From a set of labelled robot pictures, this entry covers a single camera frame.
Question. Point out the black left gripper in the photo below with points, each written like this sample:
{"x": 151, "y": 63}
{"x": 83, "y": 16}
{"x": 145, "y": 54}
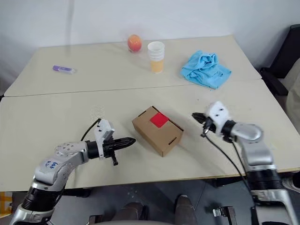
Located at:
{"x": 109, "y": 150}

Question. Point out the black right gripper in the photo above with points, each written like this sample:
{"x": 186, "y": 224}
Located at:
{"x": 209, "y": 126}

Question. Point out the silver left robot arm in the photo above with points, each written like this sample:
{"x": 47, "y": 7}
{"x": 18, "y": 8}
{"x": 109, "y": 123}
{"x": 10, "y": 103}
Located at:
{"x": 68, "y": 154}

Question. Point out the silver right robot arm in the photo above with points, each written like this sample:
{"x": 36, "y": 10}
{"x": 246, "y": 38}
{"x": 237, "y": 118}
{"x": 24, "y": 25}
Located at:
{"x": 248, "y": 133}

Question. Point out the brown cardboard box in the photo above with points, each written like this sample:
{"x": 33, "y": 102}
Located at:
{"x": 152, "y": 138}

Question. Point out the red tape square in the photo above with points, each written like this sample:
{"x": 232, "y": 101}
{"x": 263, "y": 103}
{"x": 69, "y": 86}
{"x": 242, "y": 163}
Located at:
{"x": 159, "y": 120}

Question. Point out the light blue cloth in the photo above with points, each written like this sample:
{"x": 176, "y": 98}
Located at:
{"x": 204, "y": 70}

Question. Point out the dark brown rounded shape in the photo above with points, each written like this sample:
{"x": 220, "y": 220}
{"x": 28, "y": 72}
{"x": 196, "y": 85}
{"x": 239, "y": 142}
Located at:
{"x": 186, "y": 209}
{"x": 134, "y": 211}

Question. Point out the stacked white paper cups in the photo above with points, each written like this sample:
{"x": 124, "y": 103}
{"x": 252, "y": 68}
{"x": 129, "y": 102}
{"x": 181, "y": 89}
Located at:
{"x": 156, "y": 52}

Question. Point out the small purple white stick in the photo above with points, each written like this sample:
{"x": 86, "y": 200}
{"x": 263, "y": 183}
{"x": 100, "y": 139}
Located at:
{"x": 63, "y": 69}

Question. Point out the black chair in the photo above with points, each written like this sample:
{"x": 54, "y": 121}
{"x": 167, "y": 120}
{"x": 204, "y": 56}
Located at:
{"x": 281, "y": 70}

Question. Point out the orange red apple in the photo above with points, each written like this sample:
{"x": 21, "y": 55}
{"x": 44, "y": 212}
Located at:
{"x": 134, "y": 42}

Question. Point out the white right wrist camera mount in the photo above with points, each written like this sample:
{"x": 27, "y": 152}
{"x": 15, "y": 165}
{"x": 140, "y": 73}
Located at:
{"x": 219, "y": 114}

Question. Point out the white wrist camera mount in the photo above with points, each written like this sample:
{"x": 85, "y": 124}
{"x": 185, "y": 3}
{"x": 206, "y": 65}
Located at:
{"x": 219, "y": 114}
{"x": 103, "y": 131}

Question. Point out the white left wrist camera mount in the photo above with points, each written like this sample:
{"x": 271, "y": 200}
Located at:
{"x": 103, "y": 131}

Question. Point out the black table frame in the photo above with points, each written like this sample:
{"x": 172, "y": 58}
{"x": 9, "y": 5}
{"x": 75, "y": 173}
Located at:
{"x": 77, "y": 192}

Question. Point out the black metal caster bracket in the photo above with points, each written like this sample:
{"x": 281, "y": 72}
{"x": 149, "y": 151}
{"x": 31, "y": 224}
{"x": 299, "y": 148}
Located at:
{"x": 96, "y": 219}
{"x": 223, "y": 213}

